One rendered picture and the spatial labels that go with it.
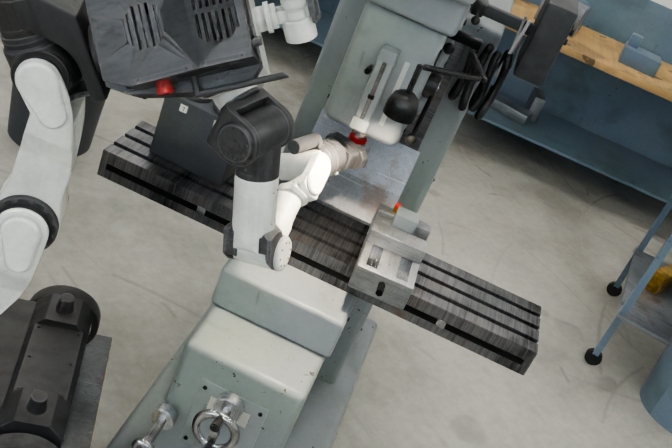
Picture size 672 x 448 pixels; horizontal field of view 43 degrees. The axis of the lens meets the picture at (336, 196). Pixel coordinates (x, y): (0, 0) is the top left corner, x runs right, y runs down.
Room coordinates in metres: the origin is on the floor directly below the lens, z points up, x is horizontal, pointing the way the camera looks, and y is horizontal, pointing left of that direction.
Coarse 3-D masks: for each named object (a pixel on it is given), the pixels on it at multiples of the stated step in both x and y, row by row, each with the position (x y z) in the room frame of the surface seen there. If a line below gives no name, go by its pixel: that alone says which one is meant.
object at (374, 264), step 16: (384, 208) 2.04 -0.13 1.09; (368, 256) 1.84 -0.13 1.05; (384, 256) 1.87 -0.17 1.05; (400, 256) 1.90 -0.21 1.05; (352, 272) 1.85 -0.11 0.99; (368, 272) 1.79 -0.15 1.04; (384, 272) 1.80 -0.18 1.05; (400, 272) 1.83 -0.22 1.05; (416, 272) 1.86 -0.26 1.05; (368, 288) 1.79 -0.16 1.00; (384, 288) 1.79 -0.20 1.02; (400, 288) 1.79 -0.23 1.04; (400, 304) 1.78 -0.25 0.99
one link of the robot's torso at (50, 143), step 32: (32, 64) 1.44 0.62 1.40; (32, 96) 1.44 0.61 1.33; (64, 96) 1.46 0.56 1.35; (32, 128) 1.45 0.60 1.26; (64, 128) 1.47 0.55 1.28; (32, 160) 1.48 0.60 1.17; (64, 160) 1.49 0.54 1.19; (0, 192) 1.51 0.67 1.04; (32, 192) 1.48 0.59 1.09; (64, 192) 1.50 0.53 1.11
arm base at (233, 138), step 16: (256, 96) 1.56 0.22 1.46; (272, 96) 1.60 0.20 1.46; (224, 112) 1.47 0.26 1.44; (240, 112) 1.51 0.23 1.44; (288, 112) 1.58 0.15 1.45; (224, 128) 1.46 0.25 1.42; (240, 128) 1.45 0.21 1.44; (208, 144) 1.48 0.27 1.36; (224, 144) 1.46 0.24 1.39; (240, 144) 1.45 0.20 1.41; (256, 144) 1.45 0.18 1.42; (240, 160) 1.45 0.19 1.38
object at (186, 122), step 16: (160, 112) 2.02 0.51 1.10; (176, 112) 2.01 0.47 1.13; (192, 112) 2.01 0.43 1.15; (208, 112) 2.00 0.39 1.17; (160, 128) 2.01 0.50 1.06; (176, 128) 2.01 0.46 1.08; (192, 128) 2.00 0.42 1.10; (208, 128) 2.00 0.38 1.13; (160, 144) 2.01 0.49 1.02; (176, 144) 2.01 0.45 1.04; (192, 144) 2.00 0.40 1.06; (176, 160) 2.01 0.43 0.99; (192, 160) 2.00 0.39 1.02; (208, 160) 2.00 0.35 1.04; (224, 160) 1.99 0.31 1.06; (208, 176) 1.99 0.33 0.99; (224, 176) 2.00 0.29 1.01
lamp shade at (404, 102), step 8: (392, 96) 1.76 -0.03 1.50; (400, 96) 1.75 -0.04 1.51; (408, 96) 1.75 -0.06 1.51; (416, 96) 1.78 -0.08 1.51; (392, 104) 1.74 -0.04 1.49; (400, 104) 1.74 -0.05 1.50; (408, 104) 1.74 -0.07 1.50; (416, 104) 1.75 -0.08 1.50; (384, 112) 1.75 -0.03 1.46; (392, 112) 1.74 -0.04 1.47; (400, 112) 1.73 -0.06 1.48; (408, 112) 1.74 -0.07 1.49; (416, 112) 1.76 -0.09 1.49; (400, 120) 1.73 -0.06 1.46; (408, 120) 1.74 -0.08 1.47
